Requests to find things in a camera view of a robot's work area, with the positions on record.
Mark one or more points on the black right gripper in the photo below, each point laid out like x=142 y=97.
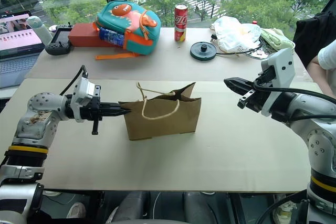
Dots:
x=258 y=98

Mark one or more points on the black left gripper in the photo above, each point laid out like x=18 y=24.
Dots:
x=90 y=112

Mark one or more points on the brown paper bag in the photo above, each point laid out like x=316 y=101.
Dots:
x=162 y=121

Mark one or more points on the person's bare forearm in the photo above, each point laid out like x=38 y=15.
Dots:
x=320 y=77

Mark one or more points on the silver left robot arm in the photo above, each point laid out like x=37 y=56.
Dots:
x=39 y=121

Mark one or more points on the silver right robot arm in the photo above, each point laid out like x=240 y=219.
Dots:
x=315 y=119

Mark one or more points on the white plastic bag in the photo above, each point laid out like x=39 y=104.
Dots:
x=231 y=32

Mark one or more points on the silver round tray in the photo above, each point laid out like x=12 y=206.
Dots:
x=256 y=54

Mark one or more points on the dark round kettle base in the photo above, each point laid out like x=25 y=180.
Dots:
x=202 y=52

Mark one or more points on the light green cloth pouch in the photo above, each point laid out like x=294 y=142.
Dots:
x=275 y=39

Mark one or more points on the blue printed packet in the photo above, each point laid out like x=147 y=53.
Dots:
x=112 y=37

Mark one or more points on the red rectangular box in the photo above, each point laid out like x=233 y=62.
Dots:
x=82 y=35

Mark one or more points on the red cola can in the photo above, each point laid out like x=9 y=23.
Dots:
x=181 y=22

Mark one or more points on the black remote controller with screen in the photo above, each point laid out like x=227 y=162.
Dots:
x=60 y=37

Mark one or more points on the teal dinosaur backpack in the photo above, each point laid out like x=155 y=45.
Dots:
x=131 y=22

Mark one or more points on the black jacket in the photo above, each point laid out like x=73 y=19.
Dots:
x=312 y=32

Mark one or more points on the white shirt sleeve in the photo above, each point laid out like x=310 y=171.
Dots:
x=328 y=58

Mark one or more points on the white shoe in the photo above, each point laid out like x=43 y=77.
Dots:
x=76 y=211

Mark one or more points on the white bottle with green top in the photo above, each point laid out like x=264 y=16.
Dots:
x=40 y=28

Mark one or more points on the grey laptop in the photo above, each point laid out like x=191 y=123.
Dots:
x=15 y=51

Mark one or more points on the white and green sneaker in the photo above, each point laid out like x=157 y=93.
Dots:
x=286 y=212

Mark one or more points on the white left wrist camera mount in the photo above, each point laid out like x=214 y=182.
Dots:
x=84 y=90

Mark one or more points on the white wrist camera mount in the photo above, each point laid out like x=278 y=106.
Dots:
x=84 y=90
x=282 y=77

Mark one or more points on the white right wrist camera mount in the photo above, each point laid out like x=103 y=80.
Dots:
x=282 y=77

